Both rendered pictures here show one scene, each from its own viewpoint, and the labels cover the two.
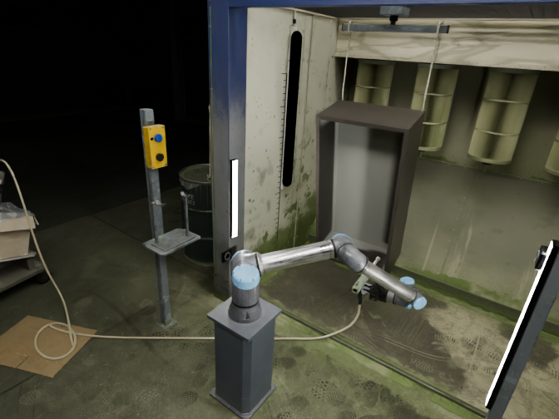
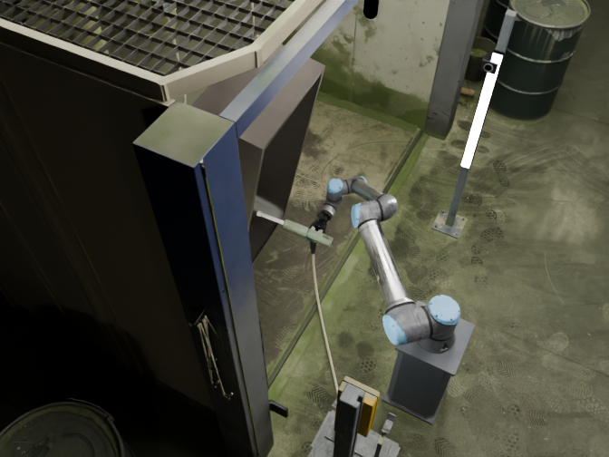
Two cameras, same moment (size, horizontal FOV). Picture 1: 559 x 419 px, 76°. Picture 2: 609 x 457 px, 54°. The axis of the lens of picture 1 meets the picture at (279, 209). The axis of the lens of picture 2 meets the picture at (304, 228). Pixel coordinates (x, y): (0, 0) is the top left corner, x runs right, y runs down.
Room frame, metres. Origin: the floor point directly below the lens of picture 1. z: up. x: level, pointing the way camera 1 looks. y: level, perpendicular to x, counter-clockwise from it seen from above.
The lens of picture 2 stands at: (2.41, 1.52, 3.27)
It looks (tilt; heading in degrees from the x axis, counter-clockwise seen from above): 51 degrees down; 264
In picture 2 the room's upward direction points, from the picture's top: straight up
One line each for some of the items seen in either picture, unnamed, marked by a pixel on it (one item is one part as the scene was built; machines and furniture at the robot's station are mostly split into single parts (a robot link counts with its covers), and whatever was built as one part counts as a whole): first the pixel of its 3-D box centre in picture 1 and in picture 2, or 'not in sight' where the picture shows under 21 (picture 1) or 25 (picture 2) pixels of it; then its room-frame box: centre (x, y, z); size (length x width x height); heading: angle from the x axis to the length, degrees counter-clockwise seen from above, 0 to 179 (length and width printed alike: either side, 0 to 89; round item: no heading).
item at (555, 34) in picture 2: not in sight; (532, 56); (0.22, -2.27, 0.44); 0.59 x 0.58 x 0.89; 70
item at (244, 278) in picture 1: (245, 283); (439, 316); (1.64, 0.16, 0.83); 0.17 x 0.15 x 0.18; 10
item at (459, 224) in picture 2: not in sight; (449, 223); (1.13, -1.02, 0.01); 0.20 x 0.20 x 0.01; 56
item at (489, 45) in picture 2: not in sight; (476, 60); (0.49, -2.66, 0.14); 0.31 x 0.29 x 0.28; 56
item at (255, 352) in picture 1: (244, 353); (425, 364); (1.63, 0.16, 0.32); 0.31 x 0.31 x 0.64; 56
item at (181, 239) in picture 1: (172, 219); (358, 432); (2.12, 0.70, 0.95); 0.26 x 0.15 x 0.32; 146
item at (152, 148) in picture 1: (155, 146); (355, 408); (2.17, 0.79, 1.42); 0.12 x 0.06 x 0.26; 146
